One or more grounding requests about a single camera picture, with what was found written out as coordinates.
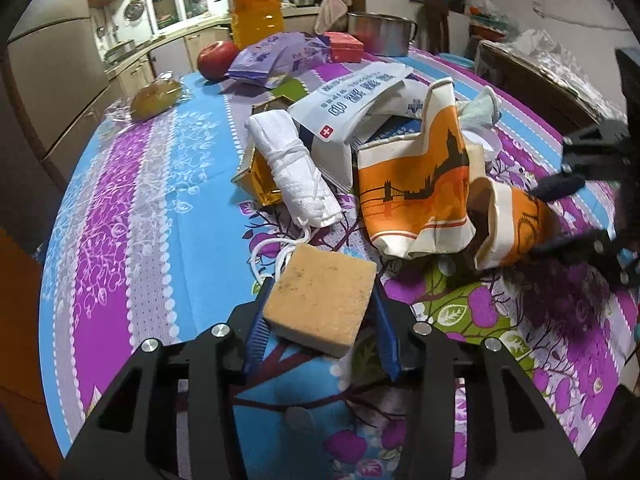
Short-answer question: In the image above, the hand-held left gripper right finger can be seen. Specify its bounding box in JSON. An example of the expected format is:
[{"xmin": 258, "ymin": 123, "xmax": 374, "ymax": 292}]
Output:
[{"xmin": 372, "ymin": 282, "xmax": 586, "ymax": 480}]

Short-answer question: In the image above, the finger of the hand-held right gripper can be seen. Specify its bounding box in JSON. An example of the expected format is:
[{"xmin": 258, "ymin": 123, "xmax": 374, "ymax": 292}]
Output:
[
  {"xmin": 532, "ymin": 227, "xmax": 640, "ymax": 288},
  {"xmin": 534, "ymin": 120, "xmax": 633, "ymax": 202}
]

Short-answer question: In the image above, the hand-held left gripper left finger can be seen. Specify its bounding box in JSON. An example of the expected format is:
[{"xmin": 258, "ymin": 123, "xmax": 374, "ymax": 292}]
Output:
[{"xmin": 60, "ymin": 276, "xmax": 276, "ymax": 480}]

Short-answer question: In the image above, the small crushed orange paper cup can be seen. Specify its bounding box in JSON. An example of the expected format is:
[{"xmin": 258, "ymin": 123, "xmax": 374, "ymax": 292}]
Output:
[{"xmin": 472, "ymin": 177, "xmax": 556, "ymax": 271}]

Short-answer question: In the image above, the tan sponge block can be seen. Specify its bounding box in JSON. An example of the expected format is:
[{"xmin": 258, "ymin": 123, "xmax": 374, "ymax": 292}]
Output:
[{"xmin": 262, "ymin": 244, "xmax": 378, "ymax": 359}]

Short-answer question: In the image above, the grey white sock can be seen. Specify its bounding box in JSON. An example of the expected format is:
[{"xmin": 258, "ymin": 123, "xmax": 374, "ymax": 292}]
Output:
[{"xmin": 456, "ymin": 86, "xmax": 502, "ymax": 128}]

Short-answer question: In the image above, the gold foil carton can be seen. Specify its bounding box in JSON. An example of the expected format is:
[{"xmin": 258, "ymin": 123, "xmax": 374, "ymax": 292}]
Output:
[{"xmin": 231, "ymin": 94, "xmax": 301, "ymax": 207}]

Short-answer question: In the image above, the white plastic lid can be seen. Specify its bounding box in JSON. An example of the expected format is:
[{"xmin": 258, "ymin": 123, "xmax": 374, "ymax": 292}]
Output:
[{"xmin": 462, "ymin": 127, "xmax": 502, "ymax": 162}]

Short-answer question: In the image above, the wooden side table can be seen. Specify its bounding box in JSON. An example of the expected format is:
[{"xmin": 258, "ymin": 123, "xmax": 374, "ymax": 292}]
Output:
[{"xmin": 475, "ymin": 27, "xmax": 632, "ymax": 136}]

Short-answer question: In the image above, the stack of coloured bowls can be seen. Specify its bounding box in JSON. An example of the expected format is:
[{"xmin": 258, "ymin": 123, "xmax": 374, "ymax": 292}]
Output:
[{"xmin": 467, "ymin": 4, "xmax": 512, "ymax": 42}]

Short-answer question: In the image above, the rolled white cloth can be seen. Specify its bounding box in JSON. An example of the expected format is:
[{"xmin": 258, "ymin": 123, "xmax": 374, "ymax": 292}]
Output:
[{"xmin": 247, "ymin": 109, "xmax": 345, "ymax": 281}]

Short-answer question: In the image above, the blue printed packet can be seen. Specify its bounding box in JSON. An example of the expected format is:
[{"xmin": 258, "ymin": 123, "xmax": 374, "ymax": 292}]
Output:
[{"xmin": 357, "ymin": 114, "xmax": 426, "ymax": 145}]

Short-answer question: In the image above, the dark wooden chair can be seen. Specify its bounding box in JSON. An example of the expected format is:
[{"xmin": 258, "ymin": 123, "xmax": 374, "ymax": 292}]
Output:
[{"xmin": 424, "ymin": 0, "xmax": 452, "ymax": 55}]

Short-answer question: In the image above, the white wet wipes packet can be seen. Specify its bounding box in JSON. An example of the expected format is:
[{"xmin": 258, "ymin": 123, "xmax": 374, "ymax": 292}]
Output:
[{"xmin": 289, "ymin": 62, "xmax": 431, "ymax": 193}]

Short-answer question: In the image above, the stainless steel pot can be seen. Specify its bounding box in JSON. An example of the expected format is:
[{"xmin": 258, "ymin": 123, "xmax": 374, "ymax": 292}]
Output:
[{"xmin": 346, "ymin": 11, "xmax": 418, "ymax": 57}]

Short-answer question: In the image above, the bread bun in plastic wrap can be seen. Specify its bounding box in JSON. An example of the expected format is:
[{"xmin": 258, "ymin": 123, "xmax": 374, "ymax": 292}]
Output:
[{"xmin": 102, "ymin": 77, "xmax": 188, "ymax": 127}]

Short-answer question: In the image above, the red cardboard box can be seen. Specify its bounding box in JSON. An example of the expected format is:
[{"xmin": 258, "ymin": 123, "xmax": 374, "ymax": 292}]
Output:
[{"xmin": 322, "ymin": 31, "xmax": 365, "ymax": 63}]

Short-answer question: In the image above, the purple snack packet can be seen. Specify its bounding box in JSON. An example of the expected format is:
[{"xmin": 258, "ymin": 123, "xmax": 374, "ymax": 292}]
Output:
[{"xmin": 226, "ymin": 31, "xmax": 332, "ymax": 87}]

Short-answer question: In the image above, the red apple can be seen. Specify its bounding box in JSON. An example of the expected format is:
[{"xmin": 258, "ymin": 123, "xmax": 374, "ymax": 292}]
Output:
[{"xmin": 196, "ymin": 41, "xmax": 240, "ymax": 81}]

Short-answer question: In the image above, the pink hanging towel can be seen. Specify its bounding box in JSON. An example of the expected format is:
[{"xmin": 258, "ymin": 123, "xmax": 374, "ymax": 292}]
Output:
[{"xmin": 314, "ymin": 0, "xmax": 350, "ymax": 36}]

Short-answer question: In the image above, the kitchen counter with cabinets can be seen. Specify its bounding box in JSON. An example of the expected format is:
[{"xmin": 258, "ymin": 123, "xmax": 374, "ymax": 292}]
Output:
[{"xmin": 104, "ymin": 5, "xmax": 321, "ymax": 86}]

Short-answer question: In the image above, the orange juice bottle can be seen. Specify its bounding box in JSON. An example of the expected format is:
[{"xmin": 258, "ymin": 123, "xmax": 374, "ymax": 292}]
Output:
[{"xmin": 225, "ymin": 0, "xmax": 286, "ymax": 51}]

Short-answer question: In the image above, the beige refrigerator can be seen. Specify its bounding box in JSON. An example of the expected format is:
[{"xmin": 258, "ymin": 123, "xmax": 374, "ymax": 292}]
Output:
[{"xmin": 7, "ymin": 0, "xmax": 126, "ymax": 191}]

